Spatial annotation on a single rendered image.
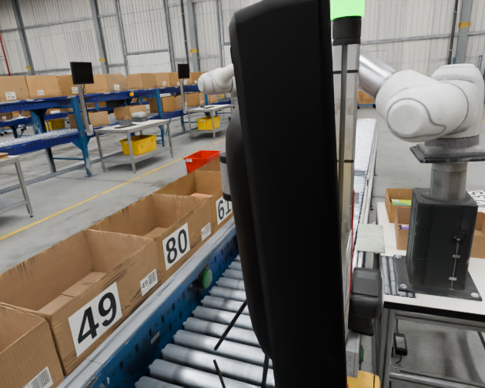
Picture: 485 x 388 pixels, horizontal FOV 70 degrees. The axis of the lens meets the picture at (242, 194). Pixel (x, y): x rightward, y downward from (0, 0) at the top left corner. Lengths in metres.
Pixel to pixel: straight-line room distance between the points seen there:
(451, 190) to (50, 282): 1.33
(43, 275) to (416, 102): 1.18
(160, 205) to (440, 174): 1.10
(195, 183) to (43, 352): 1.24
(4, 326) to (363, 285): 0.83
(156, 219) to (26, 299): 0.64
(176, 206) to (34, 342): 0.84
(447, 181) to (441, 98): 0.35
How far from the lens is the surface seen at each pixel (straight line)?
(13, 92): 6.41
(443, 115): 1.08
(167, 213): 1.58
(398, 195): 2.21
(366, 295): 0.77
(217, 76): 1.76
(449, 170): 1.33
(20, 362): 0.89
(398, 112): 1.06
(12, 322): 1.00
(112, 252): 1.28
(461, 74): 1.26
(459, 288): 1.47
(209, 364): 1.11
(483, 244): 1.72
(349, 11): 0.60
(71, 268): 1.31
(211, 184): 1.87
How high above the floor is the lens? 1.51
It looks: 19 degrees down
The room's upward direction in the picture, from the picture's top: 4 degrees counter-clockwise
